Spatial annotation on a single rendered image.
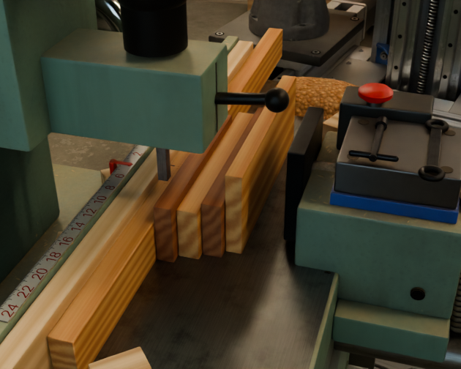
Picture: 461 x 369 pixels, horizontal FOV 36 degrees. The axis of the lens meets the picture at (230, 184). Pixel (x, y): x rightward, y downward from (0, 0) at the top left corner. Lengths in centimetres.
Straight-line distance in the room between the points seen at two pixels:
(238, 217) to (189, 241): 5
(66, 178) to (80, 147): 174
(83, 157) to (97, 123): 202
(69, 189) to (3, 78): 37
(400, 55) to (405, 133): 75
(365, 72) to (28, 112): 94
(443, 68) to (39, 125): 89
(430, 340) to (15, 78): 39
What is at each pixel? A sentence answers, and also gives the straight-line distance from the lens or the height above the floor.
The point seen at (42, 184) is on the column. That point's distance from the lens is 81.
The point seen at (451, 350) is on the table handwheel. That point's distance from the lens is 67.
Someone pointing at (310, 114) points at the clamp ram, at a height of 100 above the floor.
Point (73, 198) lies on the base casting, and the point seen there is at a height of 80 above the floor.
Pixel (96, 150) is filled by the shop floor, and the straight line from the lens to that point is 265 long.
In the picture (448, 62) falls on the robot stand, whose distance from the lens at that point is 134.
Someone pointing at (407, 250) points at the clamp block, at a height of 94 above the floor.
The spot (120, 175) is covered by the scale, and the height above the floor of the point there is 96.
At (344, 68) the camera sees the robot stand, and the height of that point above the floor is 73.
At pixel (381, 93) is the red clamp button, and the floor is 102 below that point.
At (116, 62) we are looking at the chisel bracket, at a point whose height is 107.
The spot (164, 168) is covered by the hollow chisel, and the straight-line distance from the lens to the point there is 62.
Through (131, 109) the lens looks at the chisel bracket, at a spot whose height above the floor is 103.
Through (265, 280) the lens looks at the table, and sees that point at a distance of 60.
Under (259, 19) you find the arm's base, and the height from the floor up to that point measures 85.
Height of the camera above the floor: 128
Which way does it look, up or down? 32 degrees down
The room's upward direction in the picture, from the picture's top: straight up
